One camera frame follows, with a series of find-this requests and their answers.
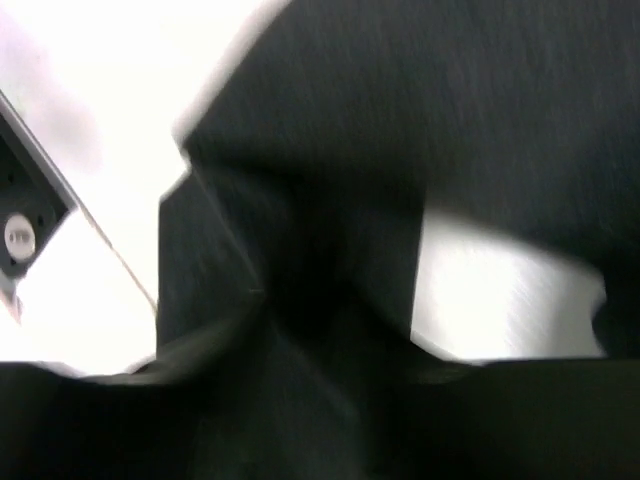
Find black trousers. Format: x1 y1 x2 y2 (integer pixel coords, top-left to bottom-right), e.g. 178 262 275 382
157 1 639 479

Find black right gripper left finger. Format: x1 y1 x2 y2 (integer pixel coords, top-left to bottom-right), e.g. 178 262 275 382
1 363 207 479

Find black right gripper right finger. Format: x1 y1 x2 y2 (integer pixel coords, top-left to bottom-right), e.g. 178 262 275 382
399 360 639 479

